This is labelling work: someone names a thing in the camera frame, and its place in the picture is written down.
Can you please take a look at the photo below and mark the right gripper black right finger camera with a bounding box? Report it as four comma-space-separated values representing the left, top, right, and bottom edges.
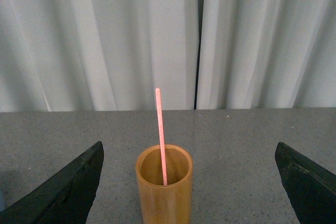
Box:
275, 142, 335, 223

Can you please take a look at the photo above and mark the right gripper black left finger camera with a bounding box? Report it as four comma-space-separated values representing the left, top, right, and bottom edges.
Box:
1, 141, 104, 223

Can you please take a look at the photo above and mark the pink chopstick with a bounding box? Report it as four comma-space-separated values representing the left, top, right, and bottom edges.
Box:
155, 88, 167, 186

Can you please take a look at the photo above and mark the bamboo chopstick holder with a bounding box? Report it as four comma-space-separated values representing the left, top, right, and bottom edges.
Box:
135, 144, 193, 223

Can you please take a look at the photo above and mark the white curtain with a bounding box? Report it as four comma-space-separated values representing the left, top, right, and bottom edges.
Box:
1, 0, 335, 112

